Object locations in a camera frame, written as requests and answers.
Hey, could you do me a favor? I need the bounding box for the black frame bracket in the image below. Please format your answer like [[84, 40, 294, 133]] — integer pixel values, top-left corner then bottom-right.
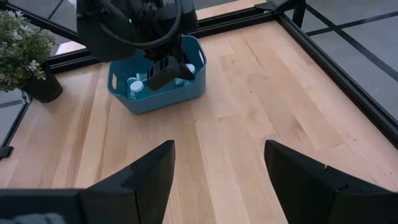
[[254, 0, 307, 29], [0, 145, 15, 160]]

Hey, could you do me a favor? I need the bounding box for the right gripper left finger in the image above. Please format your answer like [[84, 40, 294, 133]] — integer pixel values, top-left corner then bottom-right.
[[0, 140, 176, 224]]

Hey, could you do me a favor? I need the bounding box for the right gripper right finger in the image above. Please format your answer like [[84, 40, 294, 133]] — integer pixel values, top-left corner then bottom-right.
[[264, 139, 398, 224]]

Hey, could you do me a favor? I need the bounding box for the green potted plant black pot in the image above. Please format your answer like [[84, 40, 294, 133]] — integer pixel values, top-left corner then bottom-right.
[[0, 9, 64, 103]]

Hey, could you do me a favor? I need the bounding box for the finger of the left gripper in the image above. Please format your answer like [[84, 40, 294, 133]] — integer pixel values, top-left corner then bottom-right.
[[169, 56, 195, 81]]

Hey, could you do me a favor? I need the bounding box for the black aluminium table frame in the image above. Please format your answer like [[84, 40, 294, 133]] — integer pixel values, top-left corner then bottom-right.
[[0, 0, 398, 159]]

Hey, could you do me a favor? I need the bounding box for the teal plastic bin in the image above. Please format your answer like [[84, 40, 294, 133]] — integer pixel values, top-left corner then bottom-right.
[[106, 34, 208, 114]]

